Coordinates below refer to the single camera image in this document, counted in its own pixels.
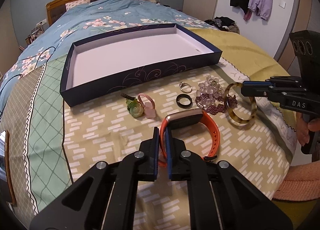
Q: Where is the silver gem ring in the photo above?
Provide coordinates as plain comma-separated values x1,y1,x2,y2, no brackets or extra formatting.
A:
178,81,193,93

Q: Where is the orange smart watch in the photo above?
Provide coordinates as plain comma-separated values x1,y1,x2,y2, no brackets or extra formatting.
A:
158,108,221,167

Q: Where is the green jade pendant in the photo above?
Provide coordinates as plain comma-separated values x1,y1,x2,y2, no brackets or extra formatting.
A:
121,93,144,118

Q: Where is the clothes pile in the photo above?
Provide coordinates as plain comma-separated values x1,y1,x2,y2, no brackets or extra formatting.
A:
204,16,240,34

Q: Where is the left polka dot pillow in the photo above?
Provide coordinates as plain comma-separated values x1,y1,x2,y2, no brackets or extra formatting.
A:
65,0,91,11

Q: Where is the yellow green blanket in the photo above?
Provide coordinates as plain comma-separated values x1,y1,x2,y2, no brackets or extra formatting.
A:
187,28,296,132

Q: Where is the navy box lid tray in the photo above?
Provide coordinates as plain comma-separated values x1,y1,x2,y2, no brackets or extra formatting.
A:
60,23,222,107

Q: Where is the clear crystal bead bracelet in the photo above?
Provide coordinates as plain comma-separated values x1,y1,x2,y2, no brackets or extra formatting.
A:
195,75,225,108

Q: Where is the blue floral duvet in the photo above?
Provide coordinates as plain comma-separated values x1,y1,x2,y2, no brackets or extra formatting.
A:
1,0,210,109

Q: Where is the green lattice bedsheet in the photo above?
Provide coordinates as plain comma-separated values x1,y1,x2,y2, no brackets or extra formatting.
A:
1,56,72,226

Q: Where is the right hand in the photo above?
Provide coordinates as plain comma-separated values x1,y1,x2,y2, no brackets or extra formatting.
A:
296,112,320,146

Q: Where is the black ring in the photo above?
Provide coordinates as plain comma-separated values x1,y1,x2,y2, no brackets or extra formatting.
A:
175,93,193,109

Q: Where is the patterned beige cloth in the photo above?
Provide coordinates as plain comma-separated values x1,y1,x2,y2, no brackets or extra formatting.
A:
57,59,297,229

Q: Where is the white door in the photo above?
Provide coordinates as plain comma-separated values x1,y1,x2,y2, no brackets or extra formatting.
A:
213,0,301,61

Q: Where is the black charging cable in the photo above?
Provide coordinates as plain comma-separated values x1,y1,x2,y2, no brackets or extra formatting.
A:
0,45,57,118

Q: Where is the pink sleeve forearm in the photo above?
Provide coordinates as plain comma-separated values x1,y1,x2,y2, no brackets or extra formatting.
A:
273,161,320,202

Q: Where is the tortoiseshell bangle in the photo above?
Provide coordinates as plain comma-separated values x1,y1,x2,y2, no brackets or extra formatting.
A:
223,82,257,124

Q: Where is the purple bead bracelet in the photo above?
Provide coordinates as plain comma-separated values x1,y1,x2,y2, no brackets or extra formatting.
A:
195,94,238,116

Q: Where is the nightstand clutter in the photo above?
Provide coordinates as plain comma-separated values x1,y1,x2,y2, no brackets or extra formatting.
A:
25,24,44,45

